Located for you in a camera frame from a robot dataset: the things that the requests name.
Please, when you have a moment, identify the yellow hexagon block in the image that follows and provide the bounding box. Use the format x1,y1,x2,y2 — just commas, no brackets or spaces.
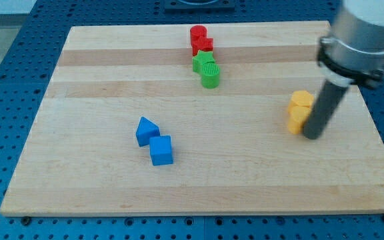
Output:
287,90,315,113

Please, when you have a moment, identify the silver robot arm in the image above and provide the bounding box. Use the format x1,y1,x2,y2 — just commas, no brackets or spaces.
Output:
317,0,384,89

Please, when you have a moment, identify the wooden board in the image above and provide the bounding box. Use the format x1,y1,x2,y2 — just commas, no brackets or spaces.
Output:
0,21,384,217

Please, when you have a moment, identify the blue cube block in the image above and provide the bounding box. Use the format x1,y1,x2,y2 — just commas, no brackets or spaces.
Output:
149,135,173,166

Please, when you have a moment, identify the blue triangle block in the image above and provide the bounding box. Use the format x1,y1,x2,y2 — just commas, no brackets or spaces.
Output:
135,117,160,147

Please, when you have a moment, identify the green cylinder block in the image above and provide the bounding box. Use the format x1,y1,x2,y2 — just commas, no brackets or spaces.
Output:
201,63,220,89

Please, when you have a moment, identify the green star block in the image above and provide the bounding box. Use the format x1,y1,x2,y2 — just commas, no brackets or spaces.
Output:
192,50,215,73

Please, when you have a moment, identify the red star block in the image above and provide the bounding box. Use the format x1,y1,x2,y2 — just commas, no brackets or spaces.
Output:
191,37,213,56

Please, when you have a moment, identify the red cylinder block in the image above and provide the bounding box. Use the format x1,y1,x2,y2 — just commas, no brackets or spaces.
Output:
189,25,207,46

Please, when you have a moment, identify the yellow heart block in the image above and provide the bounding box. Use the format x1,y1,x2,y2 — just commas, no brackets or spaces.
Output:
287,106,311,135

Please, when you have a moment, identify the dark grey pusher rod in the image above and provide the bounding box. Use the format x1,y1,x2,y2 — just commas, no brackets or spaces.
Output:
303,80,349,139

